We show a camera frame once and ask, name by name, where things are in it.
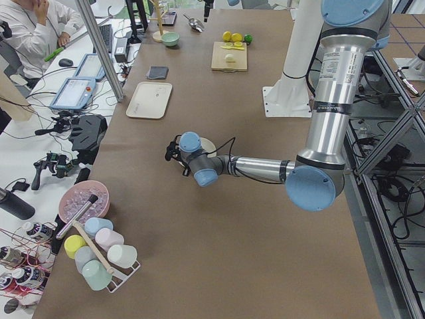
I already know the blue teach pendant near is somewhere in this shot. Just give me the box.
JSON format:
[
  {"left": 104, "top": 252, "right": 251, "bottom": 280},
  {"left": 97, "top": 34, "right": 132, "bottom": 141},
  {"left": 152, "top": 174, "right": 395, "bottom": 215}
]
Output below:
[{"left": 49, "top": 77, "right": 96, "bottom": 110}]

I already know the seated person in white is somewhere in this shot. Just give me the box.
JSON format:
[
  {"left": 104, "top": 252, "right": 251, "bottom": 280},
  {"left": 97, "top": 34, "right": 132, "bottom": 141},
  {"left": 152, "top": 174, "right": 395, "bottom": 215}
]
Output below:
[{"left": 1, "top": 1, "right": 83, "bottom": 80}]

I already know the cream round plate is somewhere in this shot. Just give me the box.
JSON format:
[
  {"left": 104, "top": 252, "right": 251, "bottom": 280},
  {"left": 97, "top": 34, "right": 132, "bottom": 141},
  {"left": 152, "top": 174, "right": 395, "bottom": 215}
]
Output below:
[{"left": 177, "top": 136, "right": 217, "bottom": 168}]

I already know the pink cup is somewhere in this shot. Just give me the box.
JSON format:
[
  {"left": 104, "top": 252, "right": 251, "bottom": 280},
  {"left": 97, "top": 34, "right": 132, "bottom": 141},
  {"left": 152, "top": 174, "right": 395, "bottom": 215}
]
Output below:
[{"left": 95, "top": 228, "right": 124, "bottom": 252}]

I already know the white cup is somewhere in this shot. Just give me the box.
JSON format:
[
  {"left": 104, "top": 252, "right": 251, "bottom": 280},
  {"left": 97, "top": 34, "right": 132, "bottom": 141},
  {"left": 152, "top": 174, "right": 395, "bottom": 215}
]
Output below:
[{"left": 107, "top": 245, "right": 137, "bottom": 268}]

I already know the mint green cup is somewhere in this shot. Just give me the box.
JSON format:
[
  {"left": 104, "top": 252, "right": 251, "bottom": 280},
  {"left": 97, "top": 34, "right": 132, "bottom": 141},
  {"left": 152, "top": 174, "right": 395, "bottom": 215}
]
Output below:
[{"left": 82, "top": 260, "right": 112, "bottom": 291}]

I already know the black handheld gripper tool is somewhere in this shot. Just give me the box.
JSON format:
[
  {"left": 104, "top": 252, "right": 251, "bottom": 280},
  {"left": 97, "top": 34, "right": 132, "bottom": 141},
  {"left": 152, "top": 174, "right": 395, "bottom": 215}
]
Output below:
[{"left": 31, "top": 152, "right": 80, "bottom": 190}]

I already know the mint green bowl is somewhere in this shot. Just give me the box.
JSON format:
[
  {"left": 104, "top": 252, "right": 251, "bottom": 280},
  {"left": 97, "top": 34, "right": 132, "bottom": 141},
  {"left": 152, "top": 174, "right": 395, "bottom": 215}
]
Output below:
[{"left": 161, "top": 32, "right": 180, "bottom": 47}]

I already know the grey folded cloth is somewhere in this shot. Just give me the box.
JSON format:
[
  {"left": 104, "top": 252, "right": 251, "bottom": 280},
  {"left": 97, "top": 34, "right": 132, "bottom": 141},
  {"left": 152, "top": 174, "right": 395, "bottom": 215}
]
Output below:
[{"left": 146, "top": 66, "right": 169, "bottom": 80}]

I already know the wooden mug tree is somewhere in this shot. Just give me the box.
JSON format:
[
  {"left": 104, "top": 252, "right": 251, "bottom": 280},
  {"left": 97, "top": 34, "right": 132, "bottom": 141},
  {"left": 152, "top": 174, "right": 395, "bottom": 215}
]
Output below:
[{"left": 149, "top": 0, "right": 168, "bottom": 43}]

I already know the pink bowl with ice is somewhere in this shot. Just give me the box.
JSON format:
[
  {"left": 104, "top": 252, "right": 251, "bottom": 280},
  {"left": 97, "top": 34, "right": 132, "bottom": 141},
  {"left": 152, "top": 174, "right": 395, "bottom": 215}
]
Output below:
[{"left": 58, "top": 180, "right": 110, "bottom": 223}]

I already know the blue cup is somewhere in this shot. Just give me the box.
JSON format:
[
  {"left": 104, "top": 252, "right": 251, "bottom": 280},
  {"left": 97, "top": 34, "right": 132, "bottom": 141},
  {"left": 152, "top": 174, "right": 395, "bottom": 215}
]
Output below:
[{"left": 84, "top": 217, "right": 114, "bottom": 238}]

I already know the grey cup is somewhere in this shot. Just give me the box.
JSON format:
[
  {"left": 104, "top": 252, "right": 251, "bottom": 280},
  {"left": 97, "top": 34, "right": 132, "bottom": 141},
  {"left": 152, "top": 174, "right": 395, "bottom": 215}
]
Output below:
[{"left": 74, "top": 246, "right": 97, "bottom": 274}]

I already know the black computer mouse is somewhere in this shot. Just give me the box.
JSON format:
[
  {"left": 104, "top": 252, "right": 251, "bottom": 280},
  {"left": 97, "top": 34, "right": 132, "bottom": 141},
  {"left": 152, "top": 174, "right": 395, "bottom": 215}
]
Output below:
[{"left": 58, "top": 58, "right": 74, "bottom": 67}]

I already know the blue teach pendant far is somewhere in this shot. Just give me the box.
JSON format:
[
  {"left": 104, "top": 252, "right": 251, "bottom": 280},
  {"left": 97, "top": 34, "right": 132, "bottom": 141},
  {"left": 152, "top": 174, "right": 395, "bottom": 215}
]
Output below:
[{"left": 74, "top": 53, "right": 106, "bottom": 81}]

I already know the white wire cup rack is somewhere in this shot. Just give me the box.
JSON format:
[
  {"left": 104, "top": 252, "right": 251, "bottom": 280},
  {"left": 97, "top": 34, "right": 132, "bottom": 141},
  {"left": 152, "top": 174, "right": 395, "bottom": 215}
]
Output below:
[{"left": 73, "top": 222, "right": 141, "bottom": 293}]

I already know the black keyboard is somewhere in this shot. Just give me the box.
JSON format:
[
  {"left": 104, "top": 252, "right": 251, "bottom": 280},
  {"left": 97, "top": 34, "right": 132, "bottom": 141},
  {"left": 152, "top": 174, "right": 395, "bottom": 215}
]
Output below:
[{"left": 98, "top": 24, "right": 114, "bottom": 53}]

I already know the metal scoop in bowl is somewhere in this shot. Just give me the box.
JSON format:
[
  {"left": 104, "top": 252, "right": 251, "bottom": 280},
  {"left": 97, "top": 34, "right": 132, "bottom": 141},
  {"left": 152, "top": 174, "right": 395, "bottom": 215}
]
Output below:
[{"left": 55, "top": 194, "right": 98, "bottom": 240}]

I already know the black water bottle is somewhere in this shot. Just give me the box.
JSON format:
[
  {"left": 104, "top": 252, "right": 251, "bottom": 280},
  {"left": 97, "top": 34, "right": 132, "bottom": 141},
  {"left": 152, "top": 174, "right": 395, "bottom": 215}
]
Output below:
[{"left": 1, "top": 188, "right": 35, "bottom": 220}]

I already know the white camera post base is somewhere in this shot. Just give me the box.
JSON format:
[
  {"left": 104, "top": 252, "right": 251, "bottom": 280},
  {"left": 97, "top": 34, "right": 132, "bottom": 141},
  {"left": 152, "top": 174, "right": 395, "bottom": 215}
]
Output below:
[{"left": 263, "top": 0, "right": 323, "bottom": 118}]

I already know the black stand base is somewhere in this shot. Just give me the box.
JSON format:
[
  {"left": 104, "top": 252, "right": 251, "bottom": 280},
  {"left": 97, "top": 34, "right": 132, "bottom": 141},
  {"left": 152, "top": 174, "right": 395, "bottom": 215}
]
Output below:
[{"left": 68, "top": 114, "right": 108, "bottom": 165}]

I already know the whole yellow lemon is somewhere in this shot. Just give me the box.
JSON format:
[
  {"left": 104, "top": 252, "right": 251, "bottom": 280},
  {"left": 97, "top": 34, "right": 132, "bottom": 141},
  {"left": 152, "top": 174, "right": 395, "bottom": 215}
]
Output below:
[{"left": 222, "top": 31, "right": 232, "bottom": 42}]

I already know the green lime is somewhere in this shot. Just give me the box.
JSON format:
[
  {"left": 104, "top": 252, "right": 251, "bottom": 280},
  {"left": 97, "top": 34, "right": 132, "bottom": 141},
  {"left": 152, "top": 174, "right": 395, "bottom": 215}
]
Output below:
[{"left": 244, "top": 34, "right": 253, "bottom": 45}]

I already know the blue teach pendant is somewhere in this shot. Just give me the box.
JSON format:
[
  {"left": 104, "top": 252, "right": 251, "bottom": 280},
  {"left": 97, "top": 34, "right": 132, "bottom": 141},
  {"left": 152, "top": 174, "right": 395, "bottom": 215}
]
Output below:
[
  {"left": 49, "top": 77, "right": 96, "bottom": 110},
  {"left": 74, "top": 53, "right": 106, "bottom": 81}
]

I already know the cream rectangular tray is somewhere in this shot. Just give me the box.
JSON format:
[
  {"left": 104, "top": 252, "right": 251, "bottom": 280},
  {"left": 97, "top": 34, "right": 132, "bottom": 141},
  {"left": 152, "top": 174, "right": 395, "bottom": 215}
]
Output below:
[{"left": 126, "top": 82, "right": 173, "bottom": 120}]

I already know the wooden cutting board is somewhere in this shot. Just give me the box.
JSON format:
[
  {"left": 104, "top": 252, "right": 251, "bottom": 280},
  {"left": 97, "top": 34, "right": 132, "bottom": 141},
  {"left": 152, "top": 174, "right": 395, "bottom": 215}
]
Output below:
[{"left": 211, "top": 41, "right": 248, "bottom": 71}]

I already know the yellow cup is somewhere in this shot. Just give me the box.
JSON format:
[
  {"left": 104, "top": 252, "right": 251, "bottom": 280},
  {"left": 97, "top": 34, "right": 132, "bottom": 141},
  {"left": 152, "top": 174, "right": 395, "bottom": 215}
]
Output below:
[{"left": 64, "top": 235, "right": 87, "bottom": 259}]

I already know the aluminium frame post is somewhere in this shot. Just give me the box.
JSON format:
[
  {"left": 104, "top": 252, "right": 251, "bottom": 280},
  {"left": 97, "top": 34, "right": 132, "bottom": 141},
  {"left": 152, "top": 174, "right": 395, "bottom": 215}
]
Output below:
[{"left": 76, "top": 0, "right": 124, "bottom": 102}]

